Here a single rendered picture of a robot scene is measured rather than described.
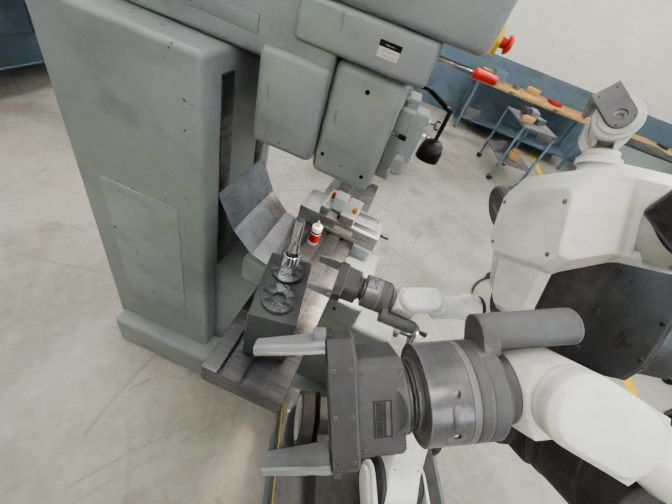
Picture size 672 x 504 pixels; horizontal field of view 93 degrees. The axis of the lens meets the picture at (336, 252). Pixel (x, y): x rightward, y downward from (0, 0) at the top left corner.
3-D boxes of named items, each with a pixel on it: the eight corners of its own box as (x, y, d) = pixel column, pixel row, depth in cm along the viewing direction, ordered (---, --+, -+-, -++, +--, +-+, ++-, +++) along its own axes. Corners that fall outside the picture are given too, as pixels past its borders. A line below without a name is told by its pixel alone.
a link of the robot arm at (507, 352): (430, 399, 36) (525, 391, 37) (482, 470, 25) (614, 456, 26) (428, 300, 35) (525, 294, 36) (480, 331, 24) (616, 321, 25)
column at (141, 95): (248, 303, 212) (288, 34, 107) (206, 364, 177) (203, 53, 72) (181, 272, 214) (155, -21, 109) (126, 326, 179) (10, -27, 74)
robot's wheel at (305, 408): (303, 453, 124) (315, 438, 111) (291, 452, 123) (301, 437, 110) (306, 400, 139) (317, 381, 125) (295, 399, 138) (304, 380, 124)
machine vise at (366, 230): (380, 232, 143) (389, 214, 136) (372, 252, 132) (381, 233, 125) (310, 200, 146) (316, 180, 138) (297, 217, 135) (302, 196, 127)
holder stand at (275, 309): (300, 300, 105) (313, 260, 92) (284, 362, 89) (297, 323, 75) (264, 291, 104) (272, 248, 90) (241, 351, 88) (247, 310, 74)
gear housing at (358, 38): (430, 73, 91) (448, 33, 85) (422, 92, 73) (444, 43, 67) (324, 30, 93) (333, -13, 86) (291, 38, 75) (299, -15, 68)
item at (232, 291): (363, 350, 191) (404, 289, 151) (349, 400, 168) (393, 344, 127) (242, 295, 195) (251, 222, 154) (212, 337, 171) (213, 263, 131)
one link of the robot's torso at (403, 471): (422, 522, 98) (479, 401, 84) (361, 521, 94) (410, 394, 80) (405, 473, 113) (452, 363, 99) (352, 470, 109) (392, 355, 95)
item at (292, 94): (333, 136, 112) (356, 55, 95) (307, 164, 94) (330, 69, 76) (284, 116, 113) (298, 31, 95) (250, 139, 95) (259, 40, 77)
